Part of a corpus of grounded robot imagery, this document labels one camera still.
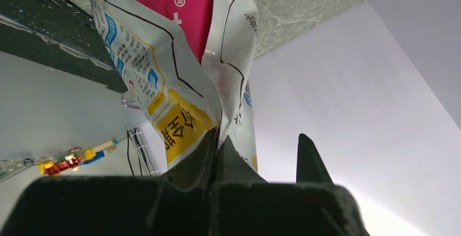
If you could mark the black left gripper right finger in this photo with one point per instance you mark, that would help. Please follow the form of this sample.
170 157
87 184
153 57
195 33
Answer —
243 203

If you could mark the pet food bag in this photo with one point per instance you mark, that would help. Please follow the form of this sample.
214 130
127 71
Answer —
186 63

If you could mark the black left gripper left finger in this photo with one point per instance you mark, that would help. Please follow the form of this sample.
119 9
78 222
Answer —
176 203

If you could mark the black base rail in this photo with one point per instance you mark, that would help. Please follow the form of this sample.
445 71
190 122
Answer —
60 34

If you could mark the red yellow toy parts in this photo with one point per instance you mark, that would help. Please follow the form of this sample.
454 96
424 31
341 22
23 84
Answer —
76 158

